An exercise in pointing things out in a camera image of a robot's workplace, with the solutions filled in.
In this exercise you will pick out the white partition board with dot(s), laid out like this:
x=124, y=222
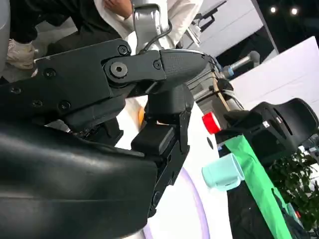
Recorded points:
x=281, y=74

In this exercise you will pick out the green cloth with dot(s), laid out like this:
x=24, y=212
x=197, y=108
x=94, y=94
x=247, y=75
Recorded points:
x=256, y=179

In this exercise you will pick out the orange and white bread roll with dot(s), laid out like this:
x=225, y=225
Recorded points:
x=141, y=115

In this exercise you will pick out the pale green mug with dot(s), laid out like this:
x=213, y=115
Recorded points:
x=220, y=171

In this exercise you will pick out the green leafy plant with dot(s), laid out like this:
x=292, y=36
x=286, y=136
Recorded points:
x=296, y=184

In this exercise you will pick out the person's hand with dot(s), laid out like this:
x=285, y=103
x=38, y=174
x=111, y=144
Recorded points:
x=117, y=7

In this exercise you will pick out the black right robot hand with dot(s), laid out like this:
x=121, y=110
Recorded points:
x=62, y=174

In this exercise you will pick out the black chair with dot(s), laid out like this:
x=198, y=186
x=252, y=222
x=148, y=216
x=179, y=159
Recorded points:
x=281, y=129

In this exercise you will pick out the lilac plate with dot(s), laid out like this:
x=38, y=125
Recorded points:
x=197, y=196

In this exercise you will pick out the person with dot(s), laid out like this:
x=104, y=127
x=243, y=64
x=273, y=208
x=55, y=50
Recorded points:
x=184, y=15
x=62, y=22

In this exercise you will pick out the wooden stick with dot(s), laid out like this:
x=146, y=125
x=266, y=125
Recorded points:
x=220, y=95

